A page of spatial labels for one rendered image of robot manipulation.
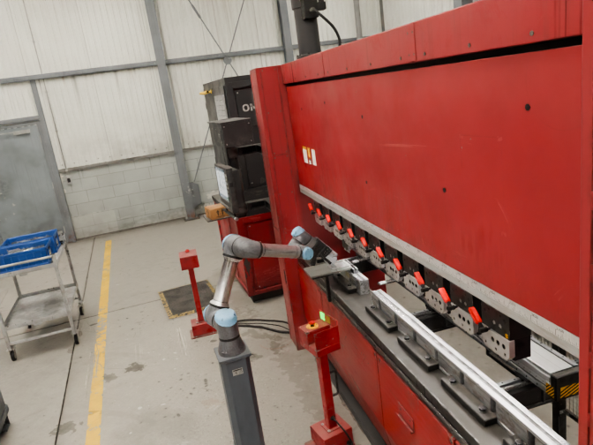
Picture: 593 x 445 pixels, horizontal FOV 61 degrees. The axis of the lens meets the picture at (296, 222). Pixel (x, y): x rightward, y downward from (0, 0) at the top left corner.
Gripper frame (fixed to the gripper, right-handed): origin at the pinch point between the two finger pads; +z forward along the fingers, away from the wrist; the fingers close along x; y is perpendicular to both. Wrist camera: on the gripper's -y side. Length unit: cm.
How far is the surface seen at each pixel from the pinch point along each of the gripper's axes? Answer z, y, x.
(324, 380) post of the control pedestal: 26, -54, -37
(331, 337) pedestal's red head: 8, -31, -43
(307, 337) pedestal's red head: 0, -40, -37
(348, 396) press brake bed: 72, -63, -1
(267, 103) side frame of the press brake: -85, 59, 85
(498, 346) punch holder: -10, 20, -159
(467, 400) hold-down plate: 11, -2, -143
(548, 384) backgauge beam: 28, 22, -151
